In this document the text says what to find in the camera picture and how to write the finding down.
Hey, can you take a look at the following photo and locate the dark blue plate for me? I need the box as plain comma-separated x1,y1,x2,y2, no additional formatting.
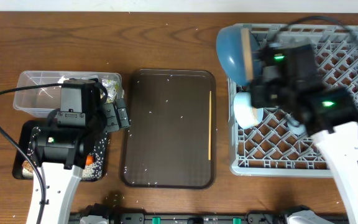
216,25,262,86

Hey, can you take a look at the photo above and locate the black waste tray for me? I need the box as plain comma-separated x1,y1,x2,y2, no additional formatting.
12,119,105,180

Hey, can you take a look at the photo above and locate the light blue rice bowl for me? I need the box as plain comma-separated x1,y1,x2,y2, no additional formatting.
234,92,264,129

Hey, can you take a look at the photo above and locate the grey plastic dishwasher rack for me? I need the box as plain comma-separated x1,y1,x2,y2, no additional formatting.
227,24,358,178

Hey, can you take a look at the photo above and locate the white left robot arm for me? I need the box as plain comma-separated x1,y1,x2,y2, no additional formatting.
27,78,130,223

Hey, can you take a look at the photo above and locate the white rice pile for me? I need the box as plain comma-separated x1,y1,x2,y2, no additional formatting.
22,126,108,180

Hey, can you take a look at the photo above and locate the white tissue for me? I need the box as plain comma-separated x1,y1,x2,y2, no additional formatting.
58,77,68,83

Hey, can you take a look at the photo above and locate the light blue plastic cup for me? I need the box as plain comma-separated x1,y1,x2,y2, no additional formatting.
287,119,306,136

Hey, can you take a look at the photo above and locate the dark brown serving tray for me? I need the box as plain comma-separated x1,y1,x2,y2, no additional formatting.
120,68,216,189

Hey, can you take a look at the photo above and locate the clear plastic waste bin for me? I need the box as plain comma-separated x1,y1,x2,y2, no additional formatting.
13,70,124,118

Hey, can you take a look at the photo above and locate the orange carrot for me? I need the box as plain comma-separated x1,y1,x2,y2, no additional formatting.
86,155,94,166

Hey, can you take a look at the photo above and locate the yellow silver snack wrapper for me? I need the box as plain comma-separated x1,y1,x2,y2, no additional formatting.
102,79,119,103

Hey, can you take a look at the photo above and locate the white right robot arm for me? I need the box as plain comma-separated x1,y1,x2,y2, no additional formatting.
243,43,358,223

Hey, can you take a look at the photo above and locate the golden brown food scrap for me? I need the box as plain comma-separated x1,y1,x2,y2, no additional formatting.
22,163,34,179

